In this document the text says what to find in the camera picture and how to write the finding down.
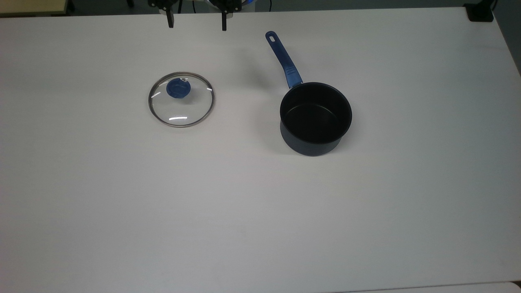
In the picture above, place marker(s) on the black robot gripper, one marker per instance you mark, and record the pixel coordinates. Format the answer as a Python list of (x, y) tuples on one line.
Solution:
[(163, 4)]

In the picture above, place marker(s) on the glass lid with blue knob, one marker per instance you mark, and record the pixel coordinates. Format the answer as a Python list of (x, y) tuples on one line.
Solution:
[(181, 99)]

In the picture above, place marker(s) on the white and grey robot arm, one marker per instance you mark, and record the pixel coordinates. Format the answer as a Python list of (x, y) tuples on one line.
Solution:
[(249, 2)]

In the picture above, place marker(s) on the yellowish wooden table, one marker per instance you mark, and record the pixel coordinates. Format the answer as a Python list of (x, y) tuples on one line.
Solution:
[(28, 6)]

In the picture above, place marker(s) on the black corner table clamp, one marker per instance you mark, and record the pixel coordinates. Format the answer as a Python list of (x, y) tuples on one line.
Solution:
[(480, 11)]

